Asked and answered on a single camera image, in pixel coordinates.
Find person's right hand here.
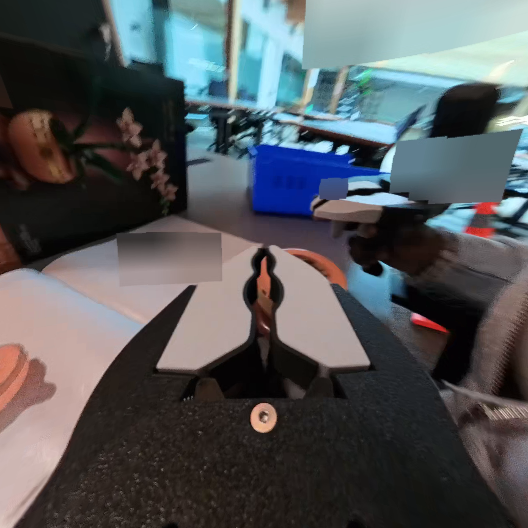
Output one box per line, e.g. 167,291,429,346
347,216,452,277

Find black flower print box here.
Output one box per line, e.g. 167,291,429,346
0,33,189,266

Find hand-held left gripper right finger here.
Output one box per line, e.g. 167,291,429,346
266,246,372,377

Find white instruction booklet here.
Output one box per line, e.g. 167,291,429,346
0,215,258,528

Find blue plastic bin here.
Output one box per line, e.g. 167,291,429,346
249,144,382,220

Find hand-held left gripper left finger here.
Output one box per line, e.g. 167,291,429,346
157,246,263,374

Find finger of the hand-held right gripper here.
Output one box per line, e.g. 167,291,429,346
312,192,413,225

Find orange floor object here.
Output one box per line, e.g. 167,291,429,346
410,202,501,336

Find background office desks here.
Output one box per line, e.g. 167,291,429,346
186,93,398,159

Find brick pot model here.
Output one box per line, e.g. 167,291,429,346
252,248,350,335

